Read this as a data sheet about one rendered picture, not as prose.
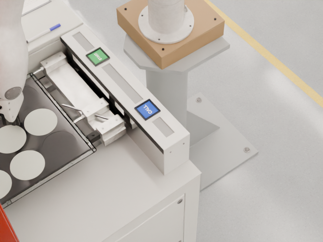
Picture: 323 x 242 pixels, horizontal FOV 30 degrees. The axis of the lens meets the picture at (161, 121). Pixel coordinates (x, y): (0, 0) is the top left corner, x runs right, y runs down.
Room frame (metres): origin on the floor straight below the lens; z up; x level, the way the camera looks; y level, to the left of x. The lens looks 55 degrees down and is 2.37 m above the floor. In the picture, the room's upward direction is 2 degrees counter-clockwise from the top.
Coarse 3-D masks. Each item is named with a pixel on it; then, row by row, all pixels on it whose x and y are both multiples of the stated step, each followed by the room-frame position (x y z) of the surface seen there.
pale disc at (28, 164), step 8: (24, 152) 0.95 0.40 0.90; (32, 152) 0.95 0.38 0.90; (16, 160) 0.92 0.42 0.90; (24, 160) 0.92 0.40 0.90; (32, 160) 0.92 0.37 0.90; (40, 160) 0.92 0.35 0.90; (16, 168) 0.90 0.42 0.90; (24, 168) 0.89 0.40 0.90; (32, 168) 0.89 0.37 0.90; (40, 168) 0.89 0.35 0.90; (16, 176) 0.87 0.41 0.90; (24, 176) 0.87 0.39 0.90; (32, 176) 0.87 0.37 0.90
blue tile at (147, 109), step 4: (144, 104) 1.06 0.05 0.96; (148, 104) 1.06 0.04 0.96; (140, 108) 1.05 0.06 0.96; (144, 108) 1.05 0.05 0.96; (148, 108) 1.05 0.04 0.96; (152, 108) 1.05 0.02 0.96; (140, 112) 1.03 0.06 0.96; (144, 112) 1.03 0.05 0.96; (148, 112) 1.03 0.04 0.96; (152, 112) 1.03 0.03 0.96; (144, 116) 1.02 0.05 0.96; (148, 116) 1.02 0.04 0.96
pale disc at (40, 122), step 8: (32, 112) 1.09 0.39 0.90; (40, 112) 1.09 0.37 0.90; (48, 112) 1.09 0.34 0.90; (32, 120) 1.06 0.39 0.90; (40, 120) 1.06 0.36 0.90; (48, 120) 1.06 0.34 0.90; (56, 120) 1.06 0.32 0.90; (32, 128) 1.03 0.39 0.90; (40, 128) 1.03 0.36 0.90; (48, 128) 1.03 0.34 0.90
